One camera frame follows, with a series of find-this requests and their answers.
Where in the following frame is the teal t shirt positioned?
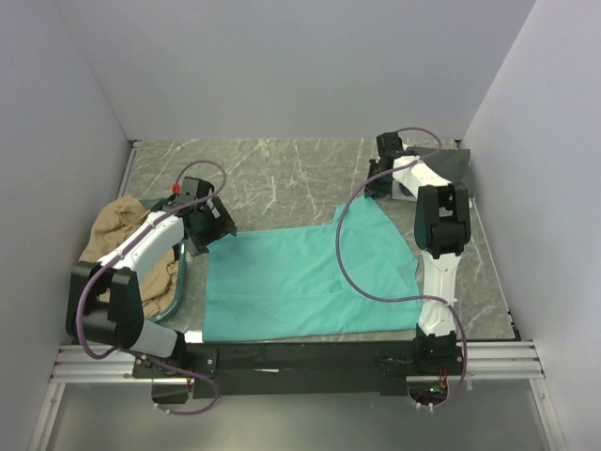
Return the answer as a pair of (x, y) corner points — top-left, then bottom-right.
(203, 198), (422, 342)

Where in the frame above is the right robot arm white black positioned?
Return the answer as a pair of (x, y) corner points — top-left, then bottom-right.
(364, 132), (470, 375)

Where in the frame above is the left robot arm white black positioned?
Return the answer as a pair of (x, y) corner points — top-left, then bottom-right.
(66, 177), (237, 378)

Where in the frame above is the folded white t shirt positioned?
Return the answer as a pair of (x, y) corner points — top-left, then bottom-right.
(391, 181), (474, 211)

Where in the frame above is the teal plastic basket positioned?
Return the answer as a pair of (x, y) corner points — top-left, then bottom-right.
(77, 196), (190, 325)

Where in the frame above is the folded dark grey t shirt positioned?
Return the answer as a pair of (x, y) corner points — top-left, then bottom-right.
(408, 147), (475, 198)

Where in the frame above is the tan t shirt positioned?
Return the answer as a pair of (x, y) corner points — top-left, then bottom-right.
(76, 195), (182, 319)

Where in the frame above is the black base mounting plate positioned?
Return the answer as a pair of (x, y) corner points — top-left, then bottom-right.
(131, 340), (469, 400)

